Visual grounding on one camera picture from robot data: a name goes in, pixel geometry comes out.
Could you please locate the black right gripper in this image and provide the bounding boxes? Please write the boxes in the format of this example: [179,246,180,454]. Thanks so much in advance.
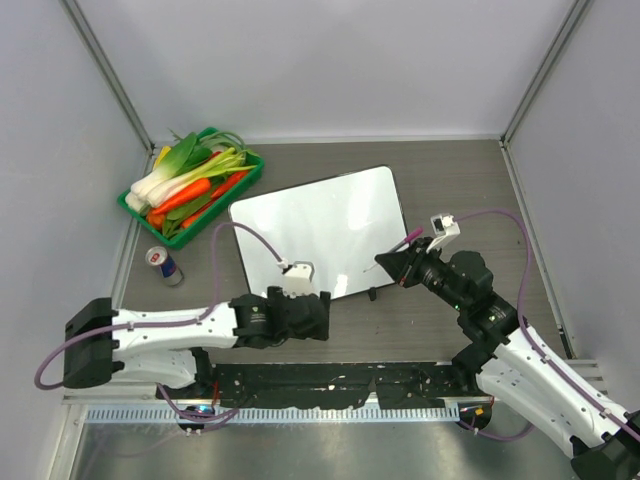
[377,236,469,312]

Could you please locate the white marker with pink cap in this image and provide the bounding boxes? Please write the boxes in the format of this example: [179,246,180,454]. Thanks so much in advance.
[363,227,424,273]

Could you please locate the white whiteboard with black frame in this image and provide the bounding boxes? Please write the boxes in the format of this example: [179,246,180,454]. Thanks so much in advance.
[229,165,408,299]

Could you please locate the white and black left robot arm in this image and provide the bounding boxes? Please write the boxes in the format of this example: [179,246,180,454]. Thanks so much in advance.
[62,287,331,399]

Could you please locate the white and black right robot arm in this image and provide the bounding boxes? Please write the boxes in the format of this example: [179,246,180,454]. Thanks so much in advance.
[375,238,639,479]

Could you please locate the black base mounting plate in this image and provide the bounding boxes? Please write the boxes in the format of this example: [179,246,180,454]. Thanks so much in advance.
[166,362,485,410]

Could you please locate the green plastic tray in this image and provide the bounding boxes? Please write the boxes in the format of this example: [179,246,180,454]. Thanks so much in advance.
[117,127,264,250]

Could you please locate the red chili pepper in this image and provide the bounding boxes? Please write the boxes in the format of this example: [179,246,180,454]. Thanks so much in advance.
[181,170,249,229]

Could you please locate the red and blue drink can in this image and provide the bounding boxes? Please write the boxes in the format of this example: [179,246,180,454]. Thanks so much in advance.
[145,246,184,287]

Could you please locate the green spinach leaves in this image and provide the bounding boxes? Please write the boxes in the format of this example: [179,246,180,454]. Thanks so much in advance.
[161,193,210,239]

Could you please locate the orange carrot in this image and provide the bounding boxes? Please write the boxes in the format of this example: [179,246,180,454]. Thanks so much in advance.
[150,178,211,215]

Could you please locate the white and green leek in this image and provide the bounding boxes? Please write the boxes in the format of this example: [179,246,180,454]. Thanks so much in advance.
[130,147,254,207]

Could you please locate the green bok choy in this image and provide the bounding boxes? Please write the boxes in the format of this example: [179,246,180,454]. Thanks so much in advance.
[152,132,213,179]

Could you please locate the yellow pepper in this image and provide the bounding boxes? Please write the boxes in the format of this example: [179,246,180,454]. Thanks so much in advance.
[152,146,171,170]

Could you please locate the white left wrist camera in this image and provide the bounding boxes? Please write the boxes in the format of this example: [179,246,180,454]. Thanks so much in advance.
[277,259,316,298]

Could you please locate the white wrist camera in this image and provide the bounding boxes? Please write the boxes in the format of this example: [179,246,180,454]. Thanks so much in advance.
[427,213,460,252]
[277,259,316,298]

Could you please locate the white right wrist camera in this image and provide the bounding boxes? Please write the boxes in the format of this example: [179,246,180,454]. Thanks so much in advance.
[427,213,460,252]

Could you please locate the white slotted cable duct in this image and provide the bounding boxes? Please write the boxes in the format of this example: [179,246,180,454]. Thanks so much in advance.
[85,403,460,424]

